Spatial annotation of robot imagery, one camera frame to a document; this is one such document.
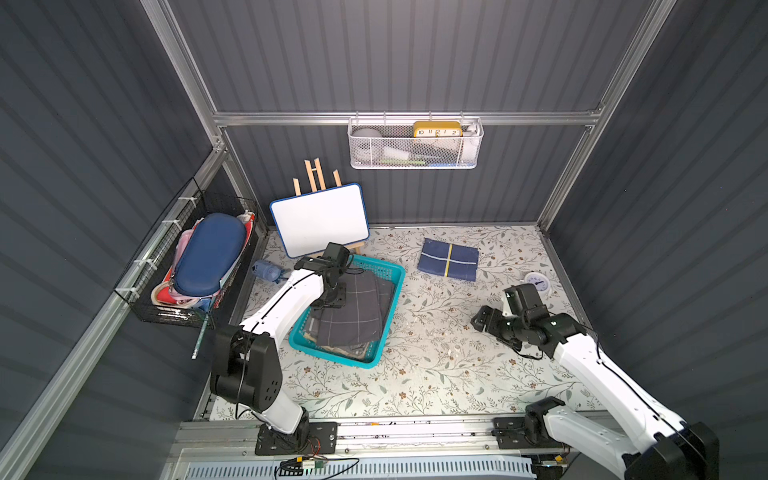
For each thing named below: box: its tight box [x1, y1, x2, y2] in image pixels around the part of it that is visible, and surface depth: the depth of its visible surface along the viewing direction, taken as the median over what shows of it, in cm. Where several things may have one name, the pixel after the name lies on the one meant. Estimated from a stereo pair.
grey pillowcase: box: [304, 336, 370, 360], surface depth 86 cm
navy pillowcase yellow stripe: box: [417, 238, 480, 282], surface depth 111 cm
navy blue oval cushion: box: [173, 213, 246, 297], surface depth 69 cm
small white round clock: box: [524, 272, 550, 295], surface depth 103 cm
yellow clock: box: [413, 121, 464, 138], surface depth 89 cm
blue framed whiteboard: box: [269, 183, 370, 259], surface depth 98 cm
